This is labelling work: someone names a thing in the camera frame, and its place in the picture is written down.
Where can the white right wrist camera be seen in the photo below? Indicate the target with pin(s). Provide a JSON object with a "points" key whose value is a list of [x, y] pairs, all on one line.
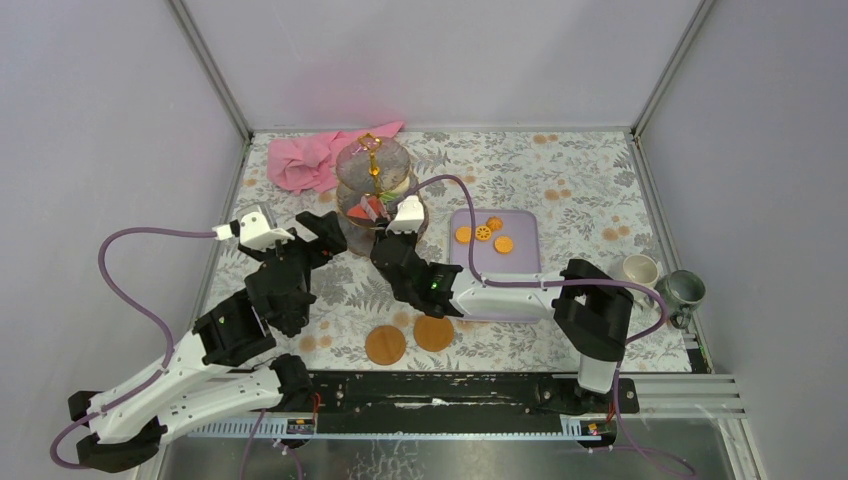
{"points": [[409, 217]]}

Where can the left wooden coaster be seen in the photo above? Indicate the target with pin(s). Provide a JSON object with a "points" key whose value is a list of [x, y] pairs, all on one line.
{"points": [[385, 345]]}

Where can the lilac plastic tray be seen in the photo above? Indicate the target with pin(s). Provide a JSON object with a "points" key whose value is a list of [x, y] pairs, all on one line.
{"points": [[520, 225]]}

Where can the white glazed donut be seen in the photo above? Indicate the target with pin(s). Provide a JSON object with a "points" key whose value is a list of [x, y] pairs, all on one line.
{"points": [[400, 190]]}

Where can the yellow jam-dot cookie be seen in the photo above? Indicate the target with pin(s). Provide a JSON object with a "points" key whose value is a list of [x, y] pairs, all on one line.
{"points": [[483, 233]]}

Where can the grey ceramic mug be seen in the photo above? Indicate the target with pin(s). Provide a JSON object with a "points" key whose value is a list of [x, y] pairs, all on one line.
{"points": [[683, 292]]}

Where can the pink cloth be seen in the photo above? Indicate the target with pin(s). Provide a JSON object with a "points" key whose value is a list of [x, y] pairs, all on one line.
{"points": [[302, 163]]}

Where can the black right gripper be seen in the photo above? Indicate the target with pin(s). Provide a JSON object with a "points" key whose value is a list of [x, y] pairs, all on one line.
{"points": [[411, 237]]}

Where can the right wooden coaster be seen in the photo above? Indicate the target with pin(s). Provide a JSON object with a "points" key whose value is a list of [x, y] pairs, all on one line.
{"points": [[433, 334]]}

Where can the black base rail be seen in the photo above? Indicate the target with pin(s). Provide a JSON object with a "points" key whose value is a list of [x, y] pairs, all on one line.
{"points": [[444, 403]]}

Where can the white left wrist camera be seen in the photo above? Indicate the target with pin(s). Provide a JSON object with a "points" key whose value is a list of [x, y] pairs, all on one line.
{"points": [[255, 227]]}

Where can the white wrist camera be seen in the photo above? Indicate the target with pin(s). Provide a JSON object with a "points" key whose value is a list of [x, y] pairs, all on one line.
{"points": [[409, 217], [255, 227]]}

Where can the pink cake slice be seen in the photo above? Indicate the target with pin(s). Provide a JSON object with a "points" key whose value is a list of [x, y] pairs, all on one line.
{"points": [[356, 212]]}

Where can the pink handled tongs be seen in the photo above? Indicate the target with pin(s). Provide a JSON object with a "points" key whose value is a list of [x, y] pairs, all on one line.
{"points": [[374, 209]]}

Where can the orange swirl cookie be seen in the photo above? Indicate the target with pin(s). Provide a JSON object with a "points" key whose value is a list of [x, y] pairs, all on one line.
{"points": [[495, 223]]}

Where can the three-tier glass cake stand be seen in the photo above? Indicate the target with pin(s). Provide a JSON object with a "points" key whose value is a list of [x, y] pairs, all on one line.
{"points": [[372, 165]]}

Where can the wooden coaster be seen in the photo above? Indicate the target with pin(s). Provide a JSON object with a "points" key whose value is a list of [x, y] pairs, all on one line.
{"points": [[385, 345], [433, 334]]}

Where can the white ceramic mug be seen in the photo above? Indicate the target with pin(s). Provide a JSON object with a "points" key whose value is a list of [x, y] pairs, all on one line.
{"points": [[641, 269]]}

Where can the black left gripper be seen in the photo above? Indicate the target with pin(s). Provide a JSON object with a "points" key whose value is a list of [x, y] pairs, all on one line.
{"points": [[294, 248]]}

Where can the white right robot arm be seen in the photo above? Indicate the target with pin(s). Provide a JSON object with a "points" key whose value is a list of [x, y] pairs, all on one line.
{"points": [[591, 309]]}

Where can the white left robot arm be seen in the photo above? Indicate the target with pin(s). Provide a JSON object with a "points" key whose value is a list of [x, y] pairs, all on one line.
{"points": [[128, 424]]}

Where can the yellow round biscuit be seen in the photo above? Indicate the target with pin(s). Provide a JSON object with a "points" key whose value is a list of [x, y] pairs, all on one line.
{"points": [[503, 244], [463, 234]]}

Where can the green striped cake piece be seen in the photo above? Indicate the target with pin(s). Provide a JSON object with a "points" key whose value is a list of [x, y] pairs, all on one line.
{"points": [[388, 197]]}

